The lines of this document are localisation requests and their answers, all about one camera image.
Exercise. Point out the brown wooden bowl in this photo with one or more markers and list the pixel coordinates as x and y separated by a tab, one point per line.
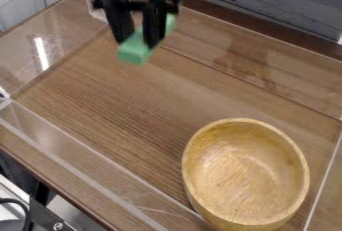
246	175

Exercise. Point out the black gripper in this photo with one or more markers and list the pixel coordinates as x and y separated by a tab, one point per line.
155	9

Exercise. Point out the black metal bracket with bolt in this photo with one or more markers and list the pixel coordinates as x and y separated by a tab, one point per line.
44	218

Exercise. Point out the clear acrylic corner bracket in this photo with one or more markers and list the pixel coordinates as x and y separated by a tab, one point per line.
95	11

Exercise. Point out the green rectangular block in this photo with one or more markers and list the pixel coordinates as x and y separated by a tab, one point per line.
134	50

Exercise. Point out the clear acrylic tray wall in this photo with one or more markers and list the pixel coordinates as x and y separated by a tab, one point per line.
98	127

